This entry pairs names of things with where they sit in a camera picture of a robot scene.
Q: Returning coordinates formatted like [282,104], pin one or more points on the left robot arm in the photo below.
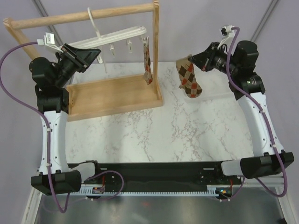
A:
[55,176]

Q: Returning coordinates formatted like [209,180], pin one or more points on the wooden hanger stand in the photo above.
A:
[108,96]

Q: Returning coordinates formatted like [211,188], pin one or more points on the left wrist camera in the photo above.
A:
[49,43]

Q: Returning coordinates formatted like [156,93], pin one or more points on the aluminium frame post left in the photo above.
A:
[51,28]

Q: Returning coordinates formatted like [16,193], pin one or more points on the white cable duct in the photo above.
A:
[99,190]

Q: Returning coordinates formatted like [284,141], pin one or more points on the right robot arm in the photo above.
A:
[269,156]

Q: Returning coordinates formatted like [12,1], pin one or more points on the aluminium frame post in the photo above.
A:
[265,18]
[51,28]

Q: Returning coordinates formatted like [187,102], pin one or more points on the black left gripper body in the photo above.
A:
[74,59]

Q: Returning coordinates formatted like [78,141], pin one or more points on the white plastic clip hanger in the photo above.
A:
[110,38]

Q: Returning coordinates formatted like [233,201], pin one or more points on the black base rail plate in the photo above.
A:
[161,176]

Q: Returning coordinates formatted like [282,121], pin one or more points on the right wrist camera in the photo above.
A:
[227,35]

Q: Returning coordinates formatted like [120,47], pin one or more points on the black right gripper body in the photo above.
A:
[215,46]

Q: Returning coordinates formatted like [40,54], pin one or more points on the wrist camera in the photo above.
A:
[49,43]
[227,35]

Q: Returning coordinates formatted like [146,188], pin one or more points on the aluminium frame post right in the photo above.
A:
[265,18]

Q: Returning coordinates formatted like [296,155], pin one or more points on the argyle sock beige orange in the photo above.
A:
[147,76]

